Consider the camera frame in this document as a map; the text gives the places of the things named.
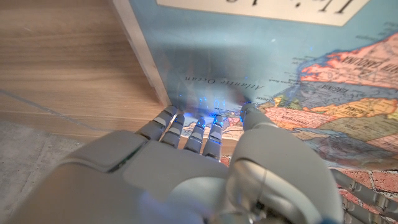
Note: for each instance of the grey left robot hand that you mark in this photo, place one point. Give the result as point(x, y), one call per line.
point(367, 194)

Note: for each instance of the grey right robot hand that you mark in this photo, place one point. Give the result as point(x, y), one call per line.
point(174, 174)

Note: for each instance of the laminated USA map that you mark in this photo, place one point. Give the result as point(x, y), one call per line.
point(248, 56)

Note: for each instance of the brick print backdrop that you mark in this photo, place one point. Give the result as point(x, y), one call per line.
point(382, 180)

